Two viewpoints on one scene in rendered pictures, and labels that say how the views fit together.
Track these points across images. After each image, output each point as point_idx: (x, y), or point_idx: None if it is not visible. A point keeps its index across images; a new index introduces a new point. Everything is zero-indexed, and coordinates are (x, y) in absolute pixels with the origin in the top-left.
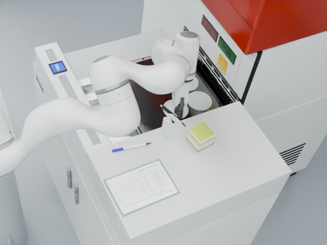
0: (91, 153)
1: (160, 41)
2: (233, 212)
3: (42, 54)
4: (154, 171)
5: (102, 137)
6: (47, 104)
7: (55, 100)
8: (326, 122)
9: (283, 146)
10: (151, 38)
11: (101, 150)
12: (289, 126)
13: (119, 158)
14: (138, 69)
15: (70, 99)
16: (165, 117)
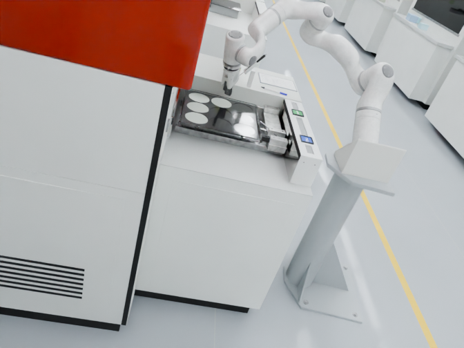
0: (300, 100)
1: (258, 42)
2: None
3: (316, 152)
4: (266, 81)
5: (288, 102)
6: (350, 44)
7: (346, 41)
8: None
9: None
10: (182, 162)
11: (292, 98)
12: None
13: (283, 92)
14: (309, 2)
15: (338, 36)
16: (254, 71)
